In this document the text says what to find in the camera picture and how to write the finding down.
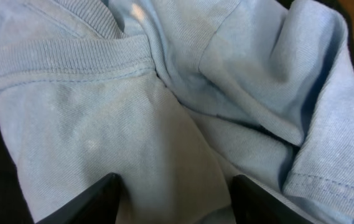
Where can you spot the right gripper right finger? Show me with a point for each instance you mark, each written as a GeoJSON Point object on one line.
{"type": "Point", "coordinates": [251, 204]}

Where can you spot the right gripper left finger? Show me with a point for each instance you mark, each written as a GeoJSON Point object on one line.
{"type": "Point", "coordinates": [97, 204]}

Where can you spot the light blue t-shirt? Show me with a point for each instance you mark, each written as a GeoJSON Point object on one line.
{"type": "Point", "coordinates": [177, 98]}

